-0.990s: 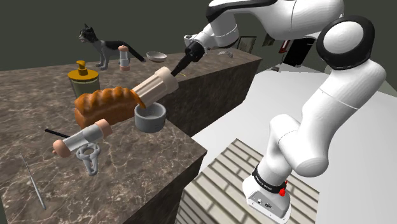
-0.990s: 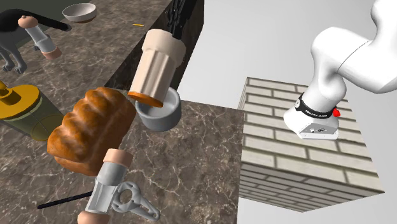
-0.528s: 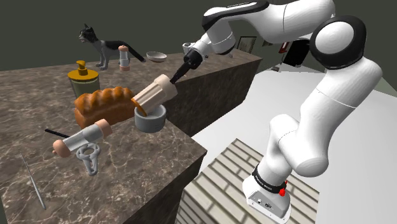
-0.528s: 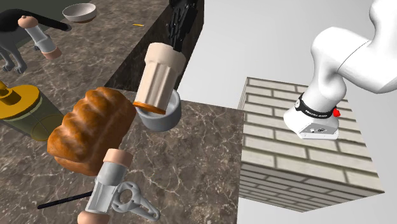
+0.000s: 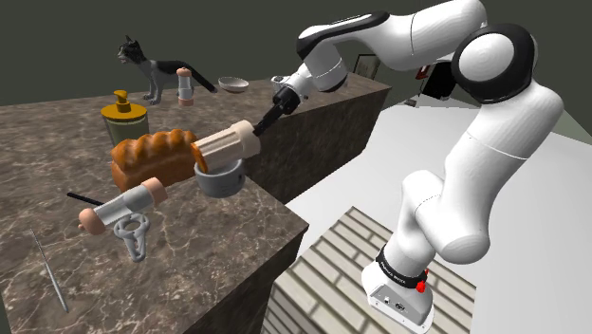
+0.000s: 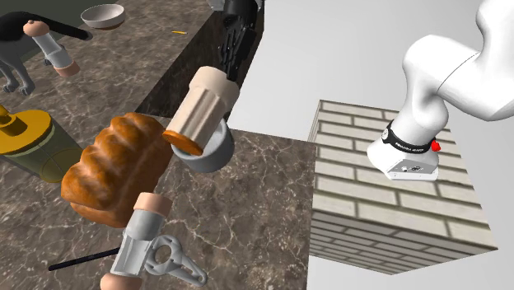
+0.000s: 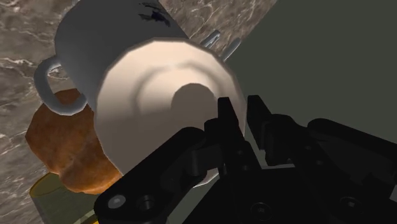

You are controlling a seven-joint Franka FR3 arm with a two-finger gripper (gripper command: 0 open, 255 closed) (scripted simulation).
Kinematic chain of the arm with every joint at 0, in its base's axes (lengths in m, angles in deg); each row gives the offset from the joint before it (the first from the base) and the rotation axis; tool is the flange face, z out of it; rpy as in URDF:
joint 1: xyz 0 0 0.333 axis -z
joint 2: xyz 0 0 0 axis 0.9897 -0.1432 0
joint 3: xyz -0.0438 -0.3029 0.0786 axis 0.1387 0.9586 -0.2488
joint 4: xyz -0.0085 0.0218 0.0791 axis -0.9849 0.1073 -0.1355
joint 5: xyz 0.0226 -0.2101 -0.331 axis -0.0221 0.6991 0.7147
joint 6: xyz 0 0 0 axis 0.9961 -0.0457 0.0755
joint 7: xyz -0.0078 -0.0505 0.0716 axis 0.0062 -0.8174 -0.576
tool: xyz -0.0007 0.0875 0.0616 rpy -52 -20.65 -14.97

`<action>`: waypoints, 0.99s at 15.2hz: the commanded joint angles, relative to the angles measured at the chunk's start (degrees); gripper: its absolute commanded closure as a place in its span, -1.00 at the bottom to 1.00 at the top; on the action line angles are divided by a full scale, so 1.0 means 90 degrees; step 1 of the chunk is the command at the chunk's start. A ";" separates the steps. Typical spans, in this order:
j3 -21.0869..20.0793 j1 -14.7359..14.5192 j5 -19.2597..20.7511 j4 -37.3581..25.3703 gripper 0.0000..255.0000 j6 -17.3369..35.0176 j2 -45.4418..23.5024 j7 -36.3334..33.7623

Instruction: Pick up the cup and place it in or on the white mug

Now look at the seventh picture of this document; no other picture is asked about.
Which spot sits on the white mug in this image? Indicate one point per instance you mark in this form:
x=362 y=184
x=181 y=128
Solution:
x=155 y=93

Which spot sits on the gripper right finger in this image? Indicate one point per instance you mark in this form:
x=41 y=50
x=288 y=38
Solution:
x=325 y=149

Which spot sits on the yellow-green cylinder can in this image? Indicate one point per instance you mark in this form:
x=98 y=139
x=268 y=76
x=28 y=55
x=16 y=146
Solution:
x=52 y=201

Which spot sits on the brown bread loaf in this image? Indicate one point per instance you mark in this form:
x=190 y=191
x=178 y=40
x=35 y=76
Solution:
x=68 y=145

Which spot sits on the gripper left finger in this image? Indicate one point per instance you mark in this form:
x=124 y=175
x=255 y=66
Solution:
x=155 y=180

